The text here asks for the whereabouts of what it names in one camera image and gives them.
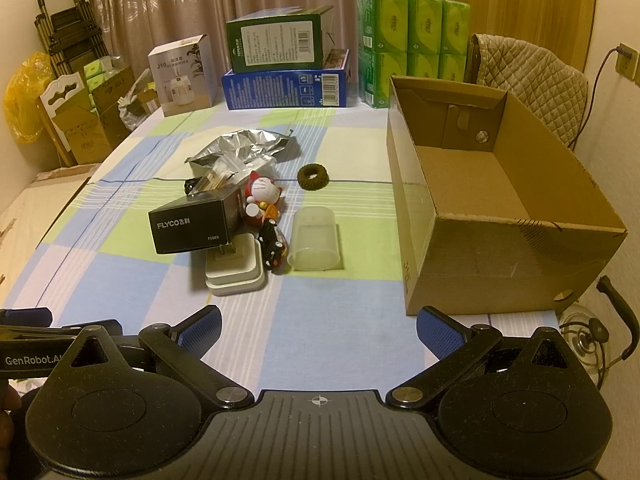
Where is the white rounded box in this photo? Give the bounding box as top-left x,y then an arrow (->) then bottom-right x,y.
205,233 -> 266,296

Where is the white humidifier carton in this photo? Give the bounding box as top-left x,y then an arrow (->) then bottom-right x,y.
148,35 -> 221,118

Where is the brown hair scrunchie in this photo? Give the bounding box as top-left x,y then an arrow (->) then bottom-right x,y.
296,164 -> 329,192

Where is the green printed carton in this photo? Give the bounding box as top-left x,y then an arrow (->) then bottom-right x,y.
225,6 -> 335,72

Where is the brown patterned curtain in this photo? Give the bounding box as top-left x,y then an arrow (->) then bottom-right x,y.
85,0 -> 408,86

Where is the brown cardboard carton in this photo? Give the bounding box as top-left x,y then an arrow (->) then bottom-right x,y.
90,66 -> 136,126
50,105 -> 113,166

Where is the quilted beige chair back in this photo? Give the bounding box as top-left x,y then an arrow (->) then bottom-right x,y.
467,33 -> 590,150

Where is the yellow plastic bag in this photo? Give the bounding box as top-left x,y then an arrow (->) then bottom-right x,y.
4,51 -> 53,131

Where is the dark power cord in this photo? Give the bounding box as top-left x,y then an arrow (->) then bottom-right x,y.
574,45 -> 627,151

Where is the cardboard box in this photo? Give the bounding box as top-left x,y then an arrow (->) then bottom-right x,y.
386,75 -> 628,316

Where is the wooden door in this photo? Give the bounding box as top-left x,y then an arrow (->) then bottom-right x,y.
441,0 -> 598,73

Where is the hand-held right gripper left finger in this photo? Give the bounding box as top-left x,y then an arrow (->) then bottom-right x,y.
47,305 -> 255,409

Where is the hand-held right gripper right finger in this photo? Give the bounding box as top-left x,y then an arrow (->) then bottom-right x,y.
386,305 -> 598,411

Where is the silver foil bag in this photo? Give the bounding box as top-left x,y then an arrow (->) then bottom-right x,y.
185,128 -> 293,178

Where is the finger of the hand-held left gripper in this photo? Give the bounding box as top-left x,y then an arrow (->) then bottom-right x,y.
0,308 -> 54,329
0,320 -> 123,343

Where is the blue printed carton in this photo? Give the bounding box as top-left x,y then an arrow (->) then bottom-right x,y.
221,50 -> 351,110

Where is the folding step ladder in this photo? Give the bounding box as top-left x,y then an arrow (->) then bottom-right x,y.
34,0 -> 108,68

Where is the black product box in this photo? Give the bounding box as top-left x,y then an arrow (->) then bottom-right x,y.
148,189 -> 247,255

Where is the stack of green tissue packs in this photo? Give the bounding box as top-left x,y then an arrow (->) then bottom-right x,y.
356,0 -> 472,109

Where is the white charger with black cable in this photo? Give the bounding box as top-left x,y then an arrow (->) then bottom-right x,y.
286,207 -> 344,272

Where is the clear plastic bag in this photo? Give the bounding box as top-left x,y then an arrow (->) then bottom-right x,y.
117,67 -> 161,131

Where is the wall socket with plug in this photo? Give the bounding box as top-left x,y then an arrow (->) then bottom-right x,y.
614,44 -> 640,81

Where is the red white cat figurine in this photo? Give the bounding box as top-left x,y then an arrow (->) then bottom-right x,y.
243,171 -> 284,221

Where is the bag of cotton swabs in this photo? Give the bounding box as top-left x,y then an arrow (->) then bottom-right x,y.
192,156 -> 240,196

